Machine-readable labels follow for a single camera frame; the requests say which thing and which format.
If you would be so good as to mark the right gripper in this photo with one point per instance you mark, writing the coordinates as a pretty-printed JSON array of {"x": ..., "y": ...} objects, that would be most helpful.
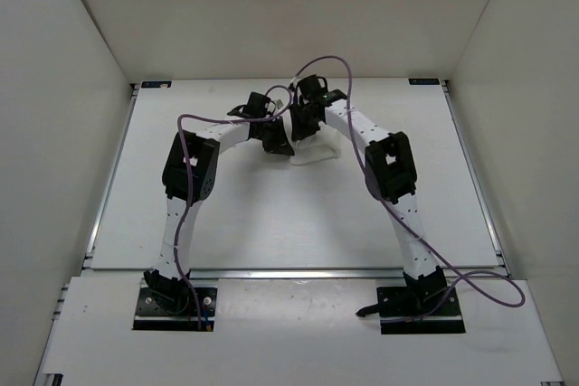
[{"x": 300, "y": 132}]

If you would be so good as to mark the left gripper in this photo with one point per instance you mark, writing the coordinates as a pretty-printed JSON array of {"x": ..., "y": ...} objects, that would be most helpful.
[{"x": 280, "y": 145}]

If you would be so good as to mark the white pleated skirt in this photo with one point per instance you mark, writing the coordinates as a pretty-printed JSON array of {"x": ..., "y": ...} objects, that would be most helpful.
[{"x": 324, "y": 145}]

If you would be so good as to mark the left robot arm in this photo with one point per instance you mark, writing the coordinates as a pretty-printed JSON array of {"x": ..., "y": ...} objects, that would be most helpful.
[{"x": 189, "y": 177}]

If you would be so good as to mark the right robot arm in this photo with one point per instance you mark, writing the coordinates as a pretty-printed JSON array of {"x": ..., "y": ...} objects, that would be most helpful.
[{"x": 386, "y": 159}]

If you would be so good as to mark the right blue corner label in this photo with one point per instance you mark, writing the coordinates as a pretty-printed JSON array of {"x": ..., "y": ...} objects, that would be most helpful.
[{"x": 424, "y": 82}]

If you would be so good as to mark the blue corner label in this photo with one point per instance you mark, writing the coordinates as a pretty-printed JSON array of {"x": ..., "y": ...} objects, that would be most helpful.
[
  {"x": 156, "y": 84},
  {"x": 424, "y": 82}
]

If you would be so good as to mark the left blue corner label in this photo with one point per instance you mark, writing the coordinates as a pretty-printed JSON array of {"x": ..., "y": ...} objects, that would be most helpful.
[{"x": 156, "y": 84}]

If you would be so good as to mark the aluminium front table rail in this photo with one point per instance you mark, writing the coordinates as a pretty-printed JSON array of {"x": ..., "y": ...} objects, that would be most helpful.
[{"x": 280, "y": 273}]

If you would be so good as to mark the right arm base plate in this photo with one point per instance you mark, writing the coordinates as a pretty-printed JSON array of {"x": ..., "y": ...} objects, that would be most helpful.
[{"x": 400, "y": 313}]

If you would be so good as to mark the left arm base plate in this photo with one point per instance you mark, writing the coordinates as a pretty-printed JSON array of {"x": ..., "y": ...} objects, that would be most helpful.
[{"x": 155, "y": 313}]

